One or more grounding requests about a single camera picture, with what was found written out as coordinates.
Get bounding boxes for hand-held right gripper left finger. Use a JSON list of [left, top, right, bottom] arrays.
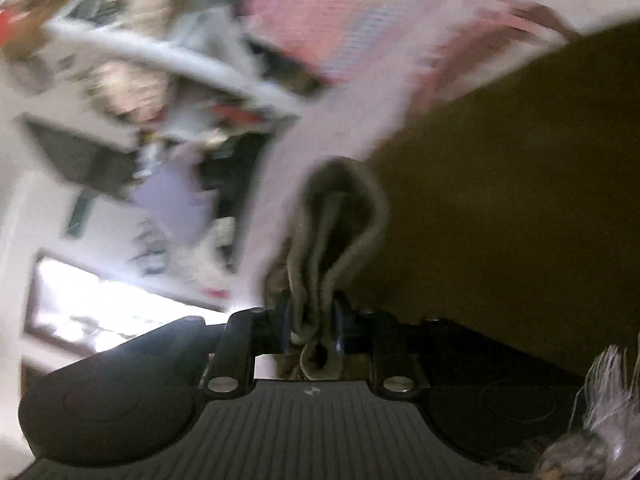
[[172, 290, 296, 400]]

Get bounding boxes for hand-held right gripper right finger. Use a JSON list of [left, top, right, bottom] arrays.
[[330, 292, 466, 400]]

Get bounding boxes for olive brown corduroy pants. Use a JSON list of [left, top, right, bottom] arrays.
[[262, 20, 640, 383]]

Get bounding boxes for lavender folded cloth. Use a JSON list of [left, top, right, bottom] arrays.
[[127, 155, 221, 246]]

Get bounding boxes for bright framed window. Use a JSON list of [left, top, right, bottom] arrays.
[[22, 250, 236, 356]]

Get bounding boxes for pink checked table mat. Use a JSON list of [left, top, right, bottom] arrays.
[[227, 0, 640, 311]]

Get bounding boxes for pale fringed thing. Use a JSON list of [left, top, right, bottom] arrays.
[[535, 332, 640, 480]]

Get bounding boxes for dark grey panel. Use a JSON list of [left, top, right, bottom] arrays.
[[22, 115, 138, 198]]

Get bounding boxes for white wooden bookshelf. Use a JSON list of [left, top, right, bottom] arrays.
[[0, 0, 326, 161]]

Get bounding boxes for pink keyboard learning tablet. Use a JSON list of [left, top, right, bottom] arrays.
[[245, 0, 471, 86]]

